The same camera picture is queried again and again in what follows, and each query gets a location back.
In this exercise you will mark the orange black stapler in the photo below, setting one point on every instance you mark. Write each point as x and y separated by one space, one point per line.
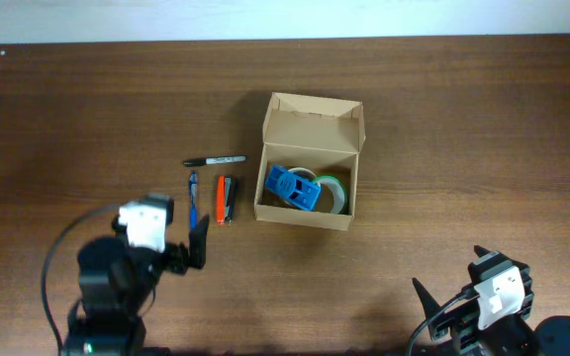
226 194

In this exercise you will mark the white tape roll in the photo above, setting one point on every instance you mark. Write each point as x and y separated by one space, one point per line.
303 173

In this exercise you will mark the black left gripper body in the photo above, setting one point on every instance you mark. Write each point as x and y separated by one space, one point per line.
178 256

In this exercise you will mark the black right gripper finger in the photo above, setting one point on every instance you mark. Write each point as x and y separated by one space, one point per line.
429 304
480 251

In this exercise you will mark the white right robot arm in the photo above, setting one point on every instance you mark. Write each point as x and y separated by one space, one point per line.
550 337

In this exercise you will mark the blue plastic block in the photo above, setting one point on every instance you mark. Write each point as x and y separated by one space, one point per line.
298 192

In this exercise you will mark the brown cardboard box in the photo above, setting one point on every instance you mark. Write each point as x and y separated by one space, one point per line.
324 135

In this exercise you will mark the black sharpie marker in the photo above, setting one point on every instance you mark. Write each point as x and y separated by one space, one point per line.
197 162

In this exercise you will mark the green tape roll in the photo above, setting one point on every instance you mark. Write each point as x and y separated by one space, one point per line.
339 194

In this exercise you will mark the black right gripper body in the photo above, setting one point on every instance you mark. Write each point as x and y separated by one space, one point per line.
456 317

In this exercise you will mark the blue ballpoint pen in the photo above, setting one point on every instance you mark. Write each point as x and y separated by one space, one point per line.
193 193

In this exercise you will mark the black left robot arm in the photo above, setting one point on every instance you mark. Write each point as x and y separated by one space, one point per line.
115 280

